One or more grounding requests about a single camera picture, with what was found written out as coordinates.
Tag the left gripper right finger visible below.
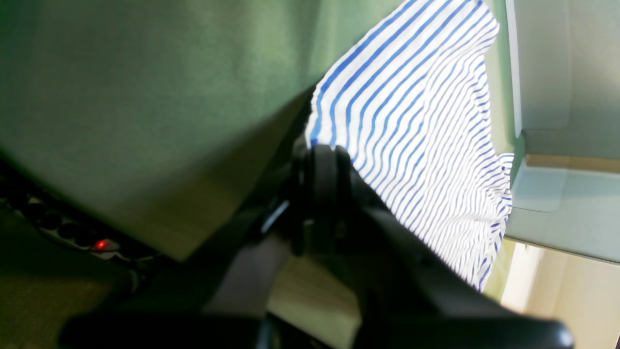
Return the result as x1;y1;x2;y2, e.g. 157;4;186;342
335;146;575;349

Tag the green table cloth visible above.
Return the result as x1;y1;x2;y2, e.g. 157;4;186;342
0;0;526;349

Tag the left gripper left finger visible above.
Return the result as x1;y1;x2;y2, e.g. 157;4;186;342
59;145;335;349

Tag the white plastic bin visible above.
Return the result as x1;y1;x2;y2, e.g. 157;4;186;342
506;0;620;264

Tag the blue white striped t-shirt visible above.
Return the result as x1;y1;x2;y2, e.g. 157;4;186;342
304;0;513;291

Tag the white power strip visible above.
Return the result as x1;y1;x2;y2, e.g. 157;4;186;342
1;179;160;265

